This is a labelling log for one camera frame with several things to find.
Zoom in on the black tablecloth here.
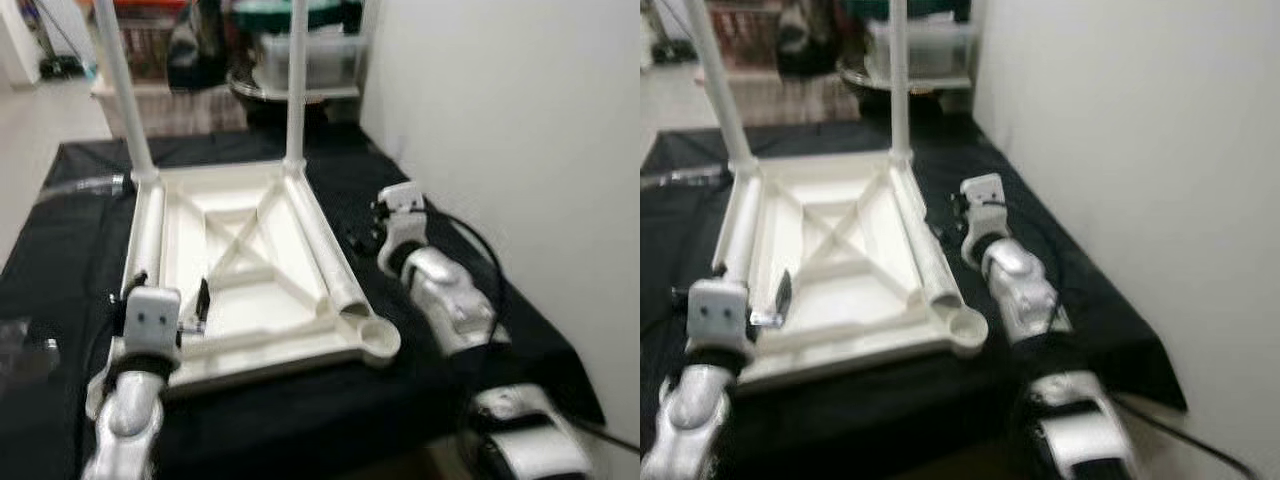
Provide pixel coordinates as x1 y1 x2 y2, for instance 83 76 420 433
0 125 606 480
640 112 1189 480

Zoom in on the crumpled clear plastic wrap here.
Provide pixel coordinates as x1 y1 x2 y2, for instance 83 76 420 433
0 318 63 386

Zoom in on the black wok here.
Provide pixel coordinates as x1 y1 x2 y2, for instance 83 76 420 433
838 58 971 111
228 70 361 126

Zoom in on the clear plastic container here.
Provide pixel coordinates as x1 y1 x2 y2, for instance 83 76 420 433
865 22 976 79
250 32 366 91

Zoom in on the patterned cloth covered stand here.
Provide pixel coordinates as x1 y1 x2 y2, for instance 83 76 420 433
92 82 251 139
695 70 861 126

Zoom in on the green pot lid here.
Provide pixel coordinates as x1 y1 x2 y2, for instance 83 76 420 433
840 0 971 21
232 0 361 33

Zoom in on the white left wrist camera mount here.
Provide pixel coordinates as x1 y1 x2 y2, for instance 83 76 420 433
118 285 184 376
688 278 751 366

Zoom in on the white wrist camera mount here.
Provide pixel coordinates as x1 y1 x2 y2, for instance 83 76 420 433
688 278 751 366
960 173 1009 263
375 183 429 269
118 285 184 376

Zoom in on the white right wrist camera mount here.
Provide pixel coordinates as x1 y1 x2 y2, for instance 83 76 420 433
960 173 1009 263
375 183 429 269

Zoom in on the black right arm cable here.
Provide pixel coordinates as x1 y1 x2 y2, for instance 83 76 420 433
425 210 641 456
1005 205 1261 480

